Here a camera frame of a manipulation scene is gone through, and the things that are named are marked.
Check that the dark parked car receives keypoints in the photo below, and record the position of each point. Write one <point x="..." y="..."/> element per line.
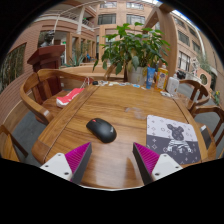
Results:
<point x="181" y="75"/>

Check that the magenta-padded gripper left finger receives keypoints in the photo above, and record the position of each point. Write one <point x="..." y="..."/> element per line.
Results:
<point x="60" y="165"/>

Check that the black computer mouse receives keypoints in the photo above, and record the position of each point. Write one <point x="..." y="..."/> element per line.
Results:
<point x="101" y="130"/>

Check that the black key fob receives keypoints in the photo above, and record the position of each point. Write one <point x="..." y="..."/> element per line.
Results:
<point x="95" y="82"/>

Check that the blue squeeze tube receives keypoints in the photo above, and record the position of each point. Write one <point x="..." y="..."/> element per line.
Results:
<point x="150" y="78"/>

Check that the small blue packet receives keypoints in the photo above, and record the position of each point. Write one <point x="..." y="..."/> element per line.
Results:
<point x="136" y="85"/>

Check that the dark red wooden lectern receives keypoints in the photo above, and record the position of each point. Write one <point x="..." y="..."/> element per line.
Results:
<point x="46" y="56"/>

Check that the yellow liquid bottle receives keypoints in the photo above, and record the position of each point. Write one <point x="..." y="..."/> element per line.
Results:
<point x="161" y="78"/>

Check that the grey white bear-print mouse pad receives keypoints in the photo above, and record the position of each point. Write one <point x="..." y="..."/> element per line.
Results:
<point x="166" y="128"/>

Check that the white pump bottle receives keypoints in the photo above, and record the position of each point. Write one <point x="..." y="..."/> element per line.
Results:
<point x="172" y="86"/>

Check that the black notebook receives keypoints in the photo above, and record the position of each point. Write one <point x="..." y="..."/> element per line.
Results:
<point x="205" y="135"/>

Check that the yellow flowering plant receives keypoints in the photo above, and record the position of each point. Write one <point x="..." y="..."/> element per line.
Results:
<point x="217" y="97"/>

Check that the small white packet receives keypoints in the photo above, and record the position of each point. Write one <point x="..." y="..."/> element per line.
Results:
<point x="165" y="94"/>

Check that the red and white box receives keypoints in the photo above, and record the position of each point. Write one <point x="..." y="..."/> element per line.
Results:
<point x="68" y="96"/>

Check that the wooden armchair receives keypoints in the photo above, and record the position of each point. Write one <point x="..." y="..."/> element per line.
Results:
<point x="208" y="109"/>
<point x="33" y="106"/>
<point x="8" y="146"/>
<point x="109" y="71"/>
<point x="196" y="95"/>

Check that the green potted plant, white pot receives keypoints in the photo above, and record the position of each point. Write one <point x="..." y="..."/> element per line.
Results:
<point x="133" y="50"/>

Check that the white stone statue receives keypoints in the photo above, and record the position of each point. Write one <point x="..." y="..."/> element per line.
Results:
<point x="195" y="66"/>

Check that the dark bust statue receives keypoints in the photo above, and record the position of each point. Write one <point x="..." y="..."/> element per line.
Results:
<point x="48" y="38"/>

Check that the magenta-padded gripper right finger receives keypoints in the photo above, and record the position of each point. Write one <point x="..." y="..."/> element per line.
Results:
<point x="163" y="165"/>

